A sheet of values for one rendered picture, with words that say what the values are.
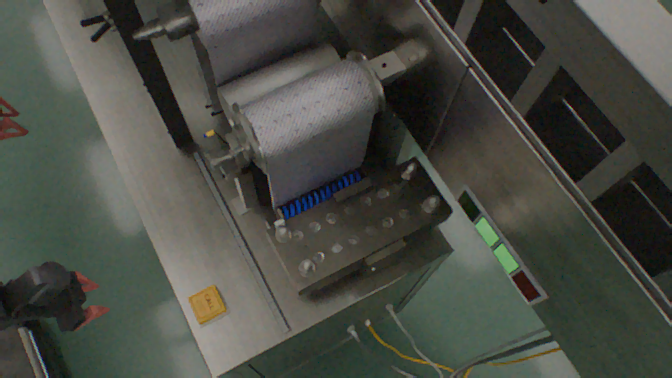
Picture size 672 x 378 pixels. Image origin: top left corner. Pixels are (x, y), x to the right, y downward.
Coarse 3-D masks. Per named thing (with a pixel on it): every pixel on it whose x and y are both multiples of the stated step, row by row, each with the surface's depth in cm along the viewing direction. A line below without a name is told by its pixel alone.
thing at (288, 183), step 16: (368, 128) 104; (336, 144) 103; (352, 144) 107; (304, 160) 102; (320, 160) 106; (336, 160) 110; (352, 160) 114; (272, 176) 101; (288, 176) 105; (304, 176) 109; (320, 176) 113; (336, 176) 117; (272, 192) 108; (288, 192) 112; (304, 192) 116
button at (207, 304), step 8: (208, 288) 120; (192, 296) 120; (200, 296) 120; (208, 296) 120; (216, 296) 120; (192, 304) 119; (200, 304) 119; (208, 304) 119; (216, 304) 119; (200, 312) 118; (208, 312) 118; (216, 312) 118; (200, 320) 118; (208, 320) 119
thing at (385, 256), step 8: (400, 240) 114; (384, 248) 113; (392, 248) 113; (400, 248) 113; (368, 256) 113; (376, 256) 113; (384, 256) 113; (392, 256) 116; (400, 256) 121; (368, 264) 112; (376, 264) 115; (384, 264) 120; (360, 272) 122; (368, 272) 119
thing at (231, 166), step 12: (228, 144) 105; (228, 156) 104; (240, 156) 103; (228, 168) 108; (240, 168) 108; (228, 180) 110; (240, 180) 114; (252, 180) 117; (240, 192) 120; (252, 192) 122; (240, 204) 129; (252, 204) 128; (240, 216) 129
